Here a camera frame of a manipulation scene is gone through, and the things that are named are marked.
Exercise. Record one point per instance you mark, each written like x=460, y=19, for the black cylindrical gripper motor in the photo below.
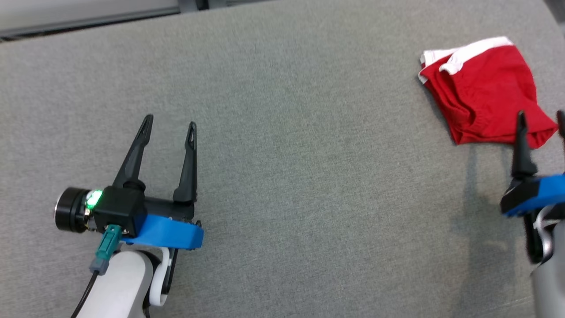
x=70, y=210

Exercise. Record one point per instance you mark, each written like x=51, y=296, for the grey fabric surface cover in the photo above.
x=309, y=176

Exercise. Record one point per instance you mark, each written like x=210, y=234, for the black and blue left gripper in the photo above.
x=172, y=232

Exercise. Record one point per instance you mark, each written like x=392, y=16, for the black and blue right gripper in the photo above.
x=538, y=194

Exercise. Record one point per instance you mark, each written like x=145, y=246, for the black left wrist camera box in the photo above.
x=119, y=210

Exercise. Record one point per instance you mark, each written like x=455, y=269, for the red shorts with white trim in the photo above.
x=485, y=88

